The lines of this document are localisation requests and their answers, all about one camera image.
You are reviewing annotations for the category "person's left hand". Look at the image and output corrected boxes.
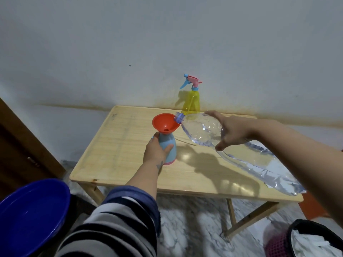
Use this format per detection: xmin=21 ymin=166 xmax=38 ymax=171
xmin=143 ymin=132 xmax=174 ymax=165

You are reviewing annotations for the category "person's right hand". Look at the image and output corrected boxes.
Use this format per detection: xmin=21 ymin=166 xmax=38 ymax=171
xmin=204 ymin=111 xmax=258 ymax=152

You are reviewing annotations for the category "light blue bottle pink base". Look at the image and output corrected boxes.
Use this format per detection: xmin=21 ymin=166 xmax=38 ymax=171
xmin=151 ymin=131 xmax=177 ymax=166

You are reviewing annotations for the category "large clear plastic water bottle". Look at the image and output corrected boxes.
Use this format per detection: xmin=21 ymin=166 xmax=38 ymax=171
xmin=174 ymin=112 xmax=307 ymax=196

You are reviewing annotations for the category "person's right forearm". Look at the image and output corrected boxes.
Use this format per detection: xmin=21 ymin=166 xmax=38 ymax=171
xmin=249 ymin=119 xmax=343 ymax=228

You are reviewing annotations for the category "person's left forearm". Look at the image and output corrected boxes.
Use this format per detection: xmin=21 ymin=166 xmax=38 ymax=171
xmin=125 ymin=160 xmax=164 ymax=201

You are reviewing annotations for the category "orange plastic funnel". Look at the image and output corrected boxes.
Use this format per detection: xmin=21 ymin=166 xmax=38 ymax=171
xmin=152 ymin=113 xmax=180 ymax=135

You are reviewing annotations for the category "light wooden folding table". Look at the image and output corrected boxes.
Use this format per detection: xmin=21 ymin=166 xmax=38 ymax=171
xmin=69 ymin=105 xmax=304 ymax=240

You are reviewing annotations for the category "yellow spray bottle pink trigger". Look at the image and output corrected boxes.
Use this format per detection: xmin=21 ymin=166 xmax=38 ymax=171
xmin=180 ymin=74 xmax=203 ymax=115

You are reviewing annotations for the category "striped sweater sleeve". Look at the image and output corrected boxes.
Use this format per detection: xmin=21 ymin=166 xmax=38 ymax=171
xmin=54 ymin=185 xmax=162 ymax=257

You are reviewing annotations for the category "orange box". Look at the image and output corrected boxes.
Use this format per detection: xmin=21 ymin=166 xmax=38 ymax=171
xmin=298 ymin=191 xmax=329 ymax=220

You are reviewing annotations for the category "pink plastic basket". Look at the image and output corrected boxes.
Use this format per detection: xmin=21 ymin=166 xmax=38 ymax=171
xmin=264 ymin=232 xmax=292 ymax=257

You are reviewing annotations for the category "black bin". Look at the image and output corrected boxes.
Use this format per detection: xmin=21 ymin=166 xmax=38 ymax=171
xmin=287 ymin=219 xmax=343 ymax=257

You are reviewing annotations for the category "white cloth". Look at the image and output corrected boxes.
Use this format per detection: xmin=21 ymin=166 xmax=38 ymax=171
xmin=291 ymin=230 xmax=340 ymax=257

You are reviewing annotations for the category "brown wooden door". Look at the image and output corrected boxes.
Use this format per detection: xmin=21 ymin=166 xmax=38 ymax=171
xmin=0 ymin=97 xmax=66 ymax=201

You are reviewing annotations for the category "blue plastic basin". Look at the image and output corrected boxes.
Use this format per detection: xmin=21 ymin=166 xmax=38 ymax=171
xmin=0 ymin=178 xmax=71 ymax=257

